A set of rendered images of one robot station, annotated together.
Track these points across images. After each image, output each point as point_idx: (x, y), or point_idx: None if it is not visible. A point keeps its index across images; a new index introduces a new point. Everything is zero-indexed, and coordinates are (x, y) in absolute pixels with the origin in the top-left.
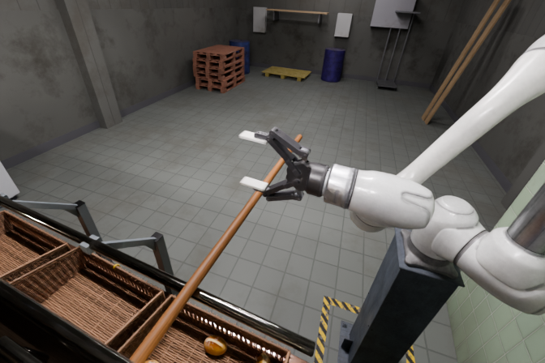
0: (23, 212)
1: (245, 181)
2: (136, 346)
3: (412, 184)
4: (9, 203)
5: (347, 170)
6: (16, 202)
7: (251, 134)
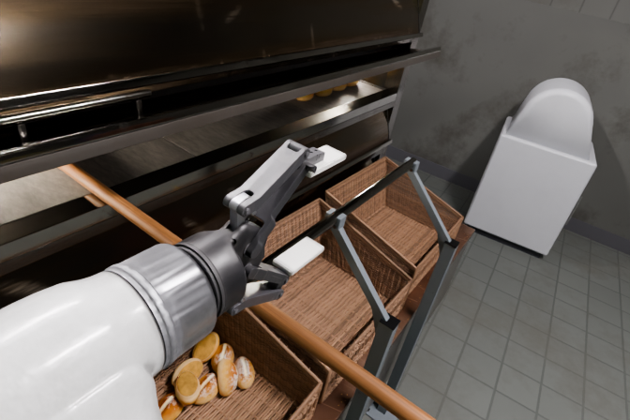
0: (387, 174)
1: (307, 243)
2: (264, 346)
3: None
4: (400, 166)
5: (148, 266)
6: (402, 170)
7: (324, 155)
